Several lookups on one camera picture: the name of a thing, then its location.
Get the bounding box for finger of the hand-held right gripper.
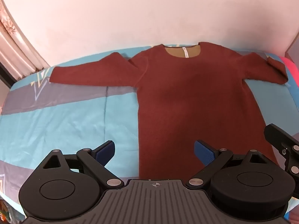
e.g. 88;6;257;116
264;124;299;175

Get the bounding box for maroon long-sleeved sweater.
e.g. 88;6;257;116
50;41;289;180

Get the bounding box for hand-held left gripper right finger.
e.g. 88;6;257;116
187;140;278;188

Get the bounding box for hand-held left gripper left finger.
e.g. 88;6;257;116
35;141;124;189

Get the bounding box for brown wooden furniture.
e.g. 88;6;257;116
284;31;299;60

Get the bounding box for patterned pale curtain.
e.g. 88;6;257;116
0;0;50;80

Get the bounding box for pink blanket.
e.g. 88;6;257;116
278;55;299;81

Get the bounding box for colourful printed object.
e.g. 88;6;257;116
0;197;13;224

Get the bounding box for blue and grey bed sheet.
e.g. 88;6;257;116
0;43;299;224

